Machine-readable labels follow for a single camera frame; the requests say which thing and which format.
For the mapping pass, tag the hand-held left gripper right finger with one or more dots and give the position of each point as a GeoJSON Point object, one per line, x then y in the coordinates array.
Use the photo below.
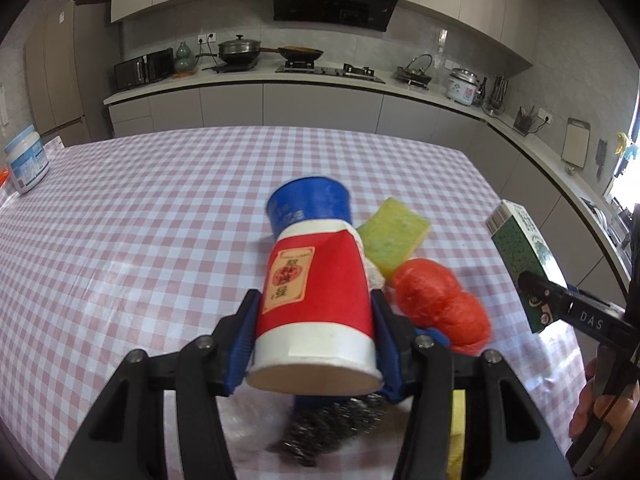
{"type": "Point", "coordinates": [386, 345]}

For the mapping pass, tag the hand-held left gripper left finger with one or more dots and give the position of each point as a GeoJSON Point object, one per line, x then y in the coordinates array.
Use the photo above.
{"type": "Point", "coordinates": [242, 342]}

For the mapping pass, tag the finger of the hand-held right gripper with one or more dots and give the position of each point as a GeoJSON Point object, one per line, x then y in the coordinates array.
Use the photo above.
{"type": "Point", "coordinates": [542, 292]}
{"type": "Point", "coordinates": [574, 290]}

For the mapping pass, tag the green drink carton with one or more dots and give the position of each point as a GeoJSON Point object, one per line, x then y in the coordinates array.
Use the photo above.
{"type": "Point", "coordinates": [520, 260]}

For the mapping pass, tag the red paper cup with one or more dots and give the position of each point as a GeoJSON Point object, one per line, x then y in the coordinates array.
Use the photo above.
{"type": "Point", "coordinates": [315, 310]}

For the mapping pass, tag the yellow green sponge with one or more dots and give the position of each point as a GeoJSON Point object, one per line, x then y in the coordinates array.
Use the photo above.
{"type": "Point", "coordinates": [457, 440]}
{"type": "Point", "coordinates": [392, 235]}

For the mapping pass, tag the person's right hand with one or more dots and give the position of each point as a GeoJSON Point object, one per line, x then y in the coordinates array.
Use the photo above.
{"type": "Point", "coordinates": [582, 410]}

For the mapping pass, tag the red plastic bag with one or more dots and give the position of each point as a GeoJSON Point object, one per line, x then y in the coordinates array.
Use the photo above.
{"type": "Point", "coordinates": [435, 300]}

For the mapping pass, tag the kitchen sink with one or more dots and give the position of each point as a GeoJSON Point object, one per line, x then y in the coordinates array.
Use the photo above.
{"type": "Point", "coordinates": [610, 225]}

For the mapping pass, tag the steel wool scourer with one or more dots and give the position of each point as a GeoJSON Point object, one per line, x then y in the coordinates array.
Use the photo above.
{"type": "Point", "coordinates": [320, 435]}

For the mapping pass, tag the kitchen cleaver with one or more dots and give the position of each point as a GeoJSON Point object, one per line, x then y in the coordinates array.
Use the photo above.
{"type": "Point", "coordinates": [601, 160]}

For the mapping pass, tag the white cutting board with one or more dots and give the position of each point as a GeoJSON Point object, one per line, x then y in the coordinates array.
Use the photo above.
{"type": "Point", "coordinates": [575, 142]}

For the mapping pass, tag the blue paper cup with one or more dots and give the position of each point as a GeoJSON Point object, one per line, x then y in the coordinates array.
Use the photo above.
{"type": "Point", "coordinates": [305, 205]}

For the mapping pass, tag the yellow hanging cloth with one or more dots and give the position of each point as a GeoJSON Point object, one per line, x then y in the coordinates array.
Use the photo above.
{"type": "Point", "coordinates": [625, 145]}

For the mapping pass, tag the pink checked tablecloth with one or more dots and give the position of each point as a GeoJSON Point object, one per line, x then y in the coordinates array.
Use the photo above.
{"type": "Point", "coordinates": [150, 210]}

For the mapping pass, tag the chopstick holder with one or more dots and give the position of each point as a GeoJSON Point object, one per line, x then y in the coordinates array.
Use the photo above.
{"type": "Point", "coordinates": [524, 122]}

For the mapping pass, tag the steel utensil rack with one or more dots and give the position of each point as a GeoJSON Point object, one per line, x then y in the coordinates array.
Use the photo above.
{"type": "Point", "coordinates": [496, 97]}

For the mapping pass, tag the white rice cooker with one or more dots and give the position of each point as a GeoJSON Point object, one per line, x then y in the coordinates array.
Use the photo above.
{"type": "Point", "coordinates": [462, 87]}

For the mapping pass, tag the grey base cabinets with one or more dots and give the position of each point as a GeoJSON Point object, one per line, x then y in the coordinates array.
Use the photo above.
{"type": "Point", "coordinates": [225, 107]}

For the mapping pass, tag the pot with raised lid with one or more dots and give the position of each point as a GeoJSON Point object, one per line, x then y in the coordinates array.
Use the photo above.
{"type": "Point", "coordinates": [415, 77]}

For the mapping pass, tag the black induction cooker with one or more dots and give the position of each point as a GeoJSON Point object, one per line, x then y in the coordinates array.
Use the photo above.
{"type": "Point", "coordinates": [230, 67]}

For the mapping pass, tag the white plastic jar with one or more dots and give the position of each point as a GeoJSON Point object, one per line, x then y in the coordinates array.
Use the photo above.
{"type": "Point", "coordinates": [27, 165]}

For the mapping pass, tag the gas stove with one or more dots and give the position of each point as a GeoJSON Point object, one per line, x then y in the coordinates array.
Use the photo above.
{"type": "Point", "coordinates": [330, 71]}

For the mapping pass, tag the green ceramic vase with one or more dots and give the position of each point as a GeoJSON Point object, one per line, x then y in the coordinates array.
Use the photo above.
{"type": "Point", "coordinates": [184, 60]}

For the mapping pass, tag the black microwave oven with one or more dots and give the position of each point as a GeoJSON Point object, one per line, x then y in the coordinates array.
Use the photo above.
{"type": "Point", "coordinates": [142, 70]}

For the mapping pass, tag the lidded steel wok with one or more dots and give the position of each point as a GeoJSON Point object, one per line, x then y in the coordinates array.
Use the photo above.
{"type": "Point", "coordinates": [239, 50]}

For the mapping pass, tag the frying pan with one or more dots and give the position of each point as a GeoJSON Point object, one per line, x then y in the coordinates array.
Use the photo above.
{"type": "Point", "coordinates": [300, 52]}

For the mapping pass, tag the grey refrigerator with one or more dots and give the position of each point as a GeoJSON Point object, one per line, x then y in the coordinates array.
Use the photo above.
{"type": "Point", "coordinates": [60, 75]}

